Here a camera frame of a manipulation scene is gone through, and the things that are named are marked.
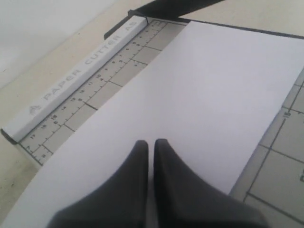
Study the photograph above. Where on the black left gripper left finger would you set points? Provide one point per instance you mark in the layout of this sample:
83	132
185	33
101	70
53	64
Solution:
119	203

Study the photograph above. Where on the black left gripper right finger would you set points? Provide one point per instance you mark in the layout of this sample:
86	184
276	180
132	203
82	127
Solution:
184	200

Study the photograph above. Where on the white paper sheet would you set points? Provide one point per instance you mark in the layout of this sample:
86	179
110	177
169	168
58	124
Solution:
212	93

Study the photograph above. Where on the black cutter blade arm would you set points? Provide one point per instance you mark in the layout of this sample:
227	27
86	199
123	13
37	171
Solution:
164	9

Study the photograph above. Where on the grey paper cutter base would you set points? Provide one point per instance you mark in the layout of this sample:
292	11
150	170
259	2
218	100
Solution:
273	178

